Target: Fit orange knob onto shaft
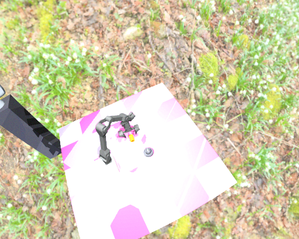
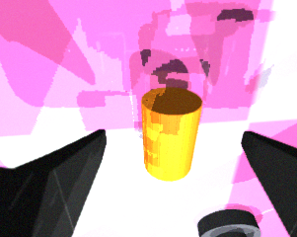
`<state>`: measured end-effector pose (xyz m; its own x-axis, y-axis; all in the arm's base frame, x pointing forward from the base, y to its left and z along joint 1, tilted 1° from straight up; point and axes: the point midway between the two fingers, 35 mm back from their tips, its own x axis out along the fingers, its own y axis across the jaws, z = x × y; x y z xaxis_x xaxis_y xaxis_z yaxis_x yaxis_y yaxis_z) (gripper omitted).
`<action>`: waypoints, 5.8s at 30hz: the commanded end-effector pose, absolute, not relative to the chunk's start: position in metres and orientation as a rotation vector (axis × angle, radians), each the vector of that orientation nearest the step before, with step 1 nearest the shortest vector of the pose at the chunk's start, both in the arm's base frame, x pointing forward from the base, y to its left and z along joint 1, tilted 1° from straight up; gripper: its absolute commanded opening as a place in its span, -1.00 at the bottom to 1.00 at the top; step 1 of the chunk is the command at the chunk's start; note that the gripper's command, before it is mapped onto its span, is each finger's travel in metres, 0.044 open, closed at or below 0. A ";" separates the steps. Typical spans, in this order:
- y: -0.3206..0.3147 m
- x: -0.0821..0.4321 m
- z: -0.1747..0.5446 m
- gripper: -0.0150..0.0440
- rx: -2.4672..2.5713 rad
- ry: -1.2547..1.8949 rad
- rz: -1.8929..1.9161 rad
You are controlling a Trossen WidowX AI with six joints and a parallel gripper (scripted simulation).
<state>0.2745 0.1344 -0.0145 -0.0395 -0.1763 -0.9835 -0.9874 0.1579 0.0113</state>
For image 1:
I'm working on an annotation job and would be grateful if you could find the orange knob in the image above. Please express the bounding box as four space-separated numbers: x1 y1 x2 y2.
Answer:
129 134 135 142

